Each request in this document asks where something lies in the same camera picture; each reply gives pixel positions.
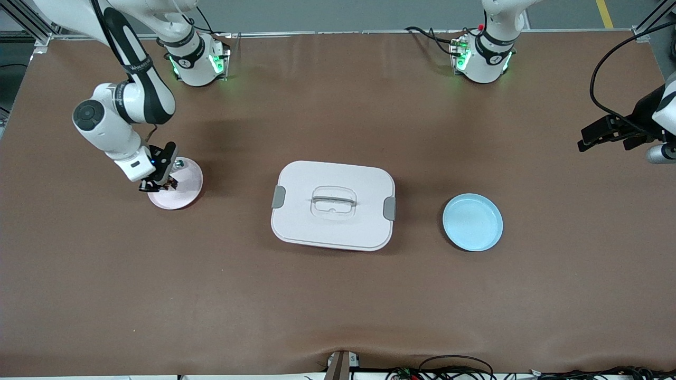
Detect black cable tangle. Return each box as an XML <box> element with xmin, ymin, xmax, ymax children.
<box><xmin>528</xmin><ymin>366</ymin><xmax>676</xmax><ymax>380</ymax></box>

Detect metal table edge rail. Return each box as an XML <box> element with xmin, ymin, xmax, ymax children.
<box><xmin>50</xmin><ymin>29</ymin><xmax>637</xmax><ymax>41</ymax></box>

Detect light blue round plate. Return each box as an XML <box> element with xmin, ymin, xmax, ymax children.
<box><xmin>443</xmin><ymin>193</ymin><xmax>504</xmax><ymax>252</ymax></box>

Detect white plastic storage box lid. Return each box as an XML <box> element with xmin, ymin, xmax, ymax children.
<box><xmin>271</xmin><ymin>160</ymin><xmax>397</xmax><ymax>252</ymax></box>

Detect brown camera mount post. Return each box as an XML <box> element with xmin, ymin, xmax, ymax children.
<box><xmin>324</xmin><ymin>350</ymin><xmax>361</xmax><ymax>380</ymax></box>

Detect aluminium frame corner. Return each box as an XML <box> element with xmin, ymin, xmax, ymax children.
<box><xmin>0</xmin><ymin>0</ymin><xmax>53</xmax><ymax>53</ymax></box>
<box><xmin>631</xmin><ymin>0</ymin><xmax>676</xmax><ymax>43</ymax></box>

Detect pink round plate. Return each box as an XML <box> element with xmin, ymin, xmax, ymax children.
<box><xmin>148</xmin><ymin>157</ymin><xmax>204</xmax><ymax>211</ymax></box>

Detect black base cables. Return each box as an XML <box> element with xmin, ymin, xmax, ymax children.
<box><xmin>194</xmin><ymin>5</ymin><xmax>233</xmax><ymax>40</ymax></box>
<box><xmin>405</xmin><ymin>25</ymin><xmax>468</xmax><ymax>58</ymax></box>

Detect black cable loop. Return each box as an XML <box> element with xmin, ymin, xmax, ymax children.
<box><xmin>419</xmin><ymin>355</ymin><xmax>496</xmax><ymax>380</ymax></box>

